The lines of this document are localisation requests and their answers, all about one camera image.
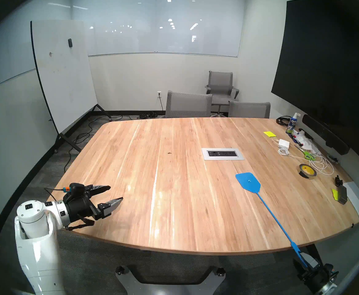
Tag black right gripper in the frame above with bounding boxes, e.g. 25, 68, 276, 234
293, 253, 339, 290

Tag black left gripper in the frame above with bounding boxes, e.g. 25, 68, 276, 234
63, 184, 123, 225

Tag blue plastic fly swatter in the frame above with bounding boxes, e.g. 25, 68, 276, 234
236, 172, 309, 269

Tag gray robot base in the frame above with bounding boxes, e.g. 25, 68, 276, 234
115, 265, 226, 295

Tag white paper sheet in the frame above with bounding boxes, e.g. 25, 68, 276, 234
343, 181, 359, 219

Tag black yellow tape roll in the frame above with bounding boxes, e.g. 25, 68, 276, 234
298, 163, 317, 179

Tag wide gray mesh office chair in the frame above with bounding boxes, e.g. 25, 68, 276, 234
165, 90, 213, 118

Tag silver table power outlet box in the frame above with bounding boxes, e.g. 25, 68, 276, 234
202, 148, 245, 161

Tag mobile whiteboard on black stand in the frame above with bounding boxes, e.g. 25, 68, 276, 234
30, 20, 112, 153

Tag black video sound bar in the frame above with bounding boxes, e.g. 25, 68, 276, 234
302, 114, 350, 155

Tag whiteboard cleaner spray bottle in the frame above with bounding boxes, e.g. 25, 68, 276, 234
286, 112, 301, 134

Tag low gray mesh office chair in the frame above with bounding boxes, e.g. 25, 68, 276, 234
228, 101, 271, 119

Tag gray swivel chair with armrests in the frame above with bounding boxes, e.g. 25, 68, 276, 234
205, 71, 240, 115

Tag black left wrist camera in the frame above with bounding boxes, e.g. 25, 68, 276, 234
63, 183, 86, 195

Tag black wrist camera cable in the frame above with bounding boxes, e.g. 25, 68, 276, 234
44, 187, 64, 203

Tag long black floor cable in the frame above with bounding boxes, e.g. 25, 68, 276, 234
63, 113, 137, 172

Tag green handled scissors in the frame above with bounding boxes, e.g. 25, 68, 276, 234
295, 145, 317, 162

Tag white charging cable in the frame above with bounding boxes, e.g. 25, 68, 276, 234
272, 139, 340, 176

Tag glass side wall whiteboard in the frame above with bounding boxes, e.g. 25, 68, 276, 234
0, 0, 72, 95

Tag large glass wall whiteboard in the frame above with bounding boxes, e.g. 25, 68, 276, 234
70, 0, 244, 57

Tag large black wall television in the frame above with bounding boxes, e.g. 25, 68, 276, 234
271, 0, 359, 175

